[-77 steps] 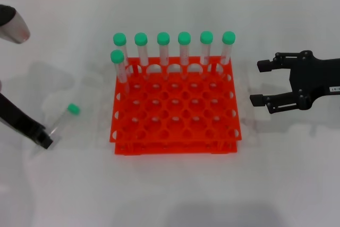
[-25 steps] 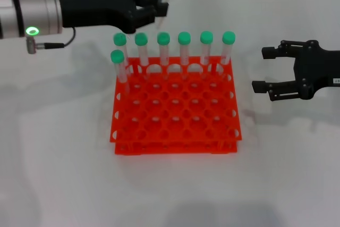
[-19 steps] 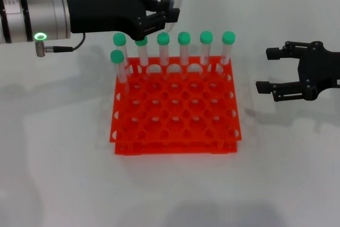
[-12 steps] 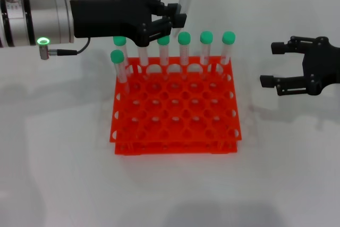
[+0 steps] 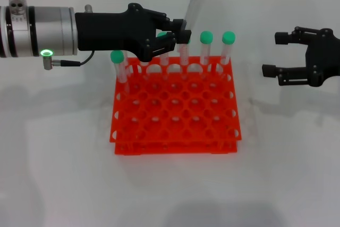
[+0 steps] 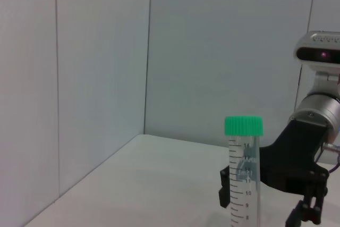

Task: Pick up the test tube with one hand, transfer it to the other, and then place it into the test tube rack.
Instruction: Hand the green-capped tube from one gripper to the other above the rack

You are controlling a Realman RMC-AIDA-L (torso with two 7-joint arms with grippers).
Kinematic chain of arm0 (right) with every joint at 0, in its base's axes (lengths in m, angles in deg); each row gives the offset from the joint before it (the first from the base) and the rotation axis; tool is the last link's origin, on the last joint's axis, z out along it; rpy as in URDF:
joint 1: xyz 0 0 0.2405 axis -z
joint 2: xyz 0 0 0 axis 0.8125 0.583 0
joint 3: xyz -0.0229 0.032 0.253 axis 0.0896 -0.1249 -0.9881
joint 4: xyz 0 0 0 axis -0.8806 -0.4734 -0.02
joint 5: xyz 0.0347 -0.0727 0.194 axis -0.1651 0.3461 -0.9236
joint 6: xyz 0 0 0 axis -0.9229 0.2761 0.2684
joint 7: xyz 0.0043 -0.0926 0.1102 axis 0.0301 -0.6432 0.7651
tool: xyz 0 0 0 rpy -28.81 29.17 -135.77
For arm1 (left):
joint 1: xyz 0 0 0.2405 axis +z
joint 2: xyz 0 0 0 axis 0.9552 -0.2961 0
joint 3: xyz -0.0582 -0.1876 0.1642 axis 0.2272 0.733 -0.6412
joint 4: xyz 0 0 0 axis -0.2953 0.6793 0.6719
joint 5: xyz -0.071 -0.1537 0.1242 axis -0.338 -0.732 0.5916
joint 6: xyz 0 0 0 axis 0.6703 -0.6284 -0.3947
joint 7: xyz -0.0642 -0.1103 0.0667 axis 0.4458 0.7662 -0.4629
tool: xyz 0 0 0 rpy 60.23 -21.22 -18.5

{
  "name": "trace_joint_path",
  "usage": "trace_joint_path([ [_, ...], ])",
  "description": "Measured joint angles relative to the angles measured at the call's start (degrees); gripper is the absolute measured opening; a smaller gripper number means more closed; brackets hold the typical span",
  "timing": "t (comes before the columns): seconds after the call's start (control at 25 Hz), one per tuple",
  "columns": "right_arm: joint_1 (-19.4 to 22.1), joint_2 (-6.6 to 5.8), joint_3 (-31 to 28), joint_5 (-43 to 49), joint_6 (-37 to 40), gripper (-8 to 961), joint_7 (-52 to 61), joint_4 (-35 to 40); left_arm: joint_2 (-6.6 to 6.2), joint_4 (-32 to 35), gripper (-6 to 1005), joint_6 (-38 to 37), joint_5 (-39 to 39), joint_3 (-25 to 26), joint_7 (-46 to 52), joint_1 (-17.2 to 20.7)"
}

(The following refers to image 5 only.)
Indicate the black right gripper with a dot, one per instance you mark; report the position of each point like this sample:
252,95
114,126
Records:
324,57

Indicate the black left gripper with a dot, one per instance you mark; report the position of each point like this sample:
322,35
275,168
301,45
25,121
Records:
106,31

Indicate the orange test tube rack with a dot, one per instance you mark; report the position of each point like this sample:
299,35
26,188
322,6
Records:
175,110

